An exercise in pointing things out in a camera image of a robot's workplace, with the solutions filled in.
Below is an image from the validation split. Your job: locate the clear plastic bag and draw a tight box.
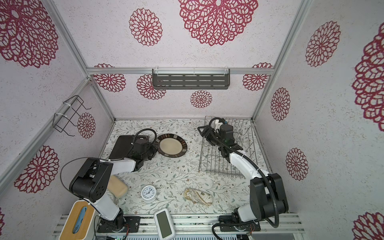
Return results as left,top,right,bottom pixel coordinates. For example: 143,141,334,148
184,188,213,207

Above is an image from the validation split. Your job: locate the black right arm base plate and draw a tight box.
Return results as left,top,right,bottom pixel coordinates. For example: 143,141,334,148
218,215,261,232

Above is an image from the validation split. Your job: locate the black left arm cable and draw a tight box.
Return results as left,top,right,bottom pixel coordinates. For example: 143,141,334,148
59,128,158,196

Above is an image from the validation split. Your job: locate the white digital scale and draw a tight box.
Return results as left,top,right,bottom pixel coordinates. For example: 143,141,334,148
154,208,176,240

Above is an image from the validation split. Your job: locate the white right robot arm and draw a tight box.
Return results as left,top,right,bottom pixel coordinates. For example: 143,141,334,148
198,118,289,228

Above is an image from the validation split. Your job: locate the small white alarm clock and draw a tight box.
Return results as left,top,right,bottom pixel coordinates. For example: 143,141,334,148
141,185,157,203

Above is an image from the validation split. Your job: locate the grey wall shelf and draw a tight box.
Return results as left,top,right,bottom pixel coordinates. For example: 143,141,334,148
152,69,231,90

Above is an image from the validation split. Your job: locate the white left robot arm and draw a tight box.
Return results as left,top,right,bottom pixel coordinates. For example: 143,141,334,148
69,135,157,232

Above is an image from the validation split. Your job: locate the black round plate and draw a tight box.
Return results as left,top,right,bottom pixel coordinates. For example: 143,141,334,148
155,134,188,158

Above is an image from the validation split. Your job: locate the yellow sponge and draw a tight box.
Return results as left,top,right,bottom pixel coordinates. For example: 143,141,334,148
107,175,129,199

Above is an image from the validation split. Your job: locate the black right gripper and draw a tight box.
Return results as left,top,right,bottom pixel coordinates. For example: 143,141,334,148
199,126,226,150

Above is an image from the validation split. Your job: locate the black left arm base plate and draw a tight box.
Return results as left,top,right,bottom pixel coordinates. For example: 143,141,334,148
97,216,141,234

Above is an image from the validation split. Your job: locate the black wire wall basket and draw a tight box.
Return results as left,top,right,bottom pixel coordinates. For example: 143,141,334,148
52,95,91,137

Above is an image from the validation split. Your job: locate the black plate yellow rim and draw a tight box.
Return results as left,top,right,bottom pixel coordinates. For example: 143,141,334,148
109,135,149,161

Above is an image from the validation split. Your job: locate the chrome wire dish rack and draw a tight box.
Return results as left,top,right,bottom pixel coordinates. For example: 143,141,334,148
203,117,260,179

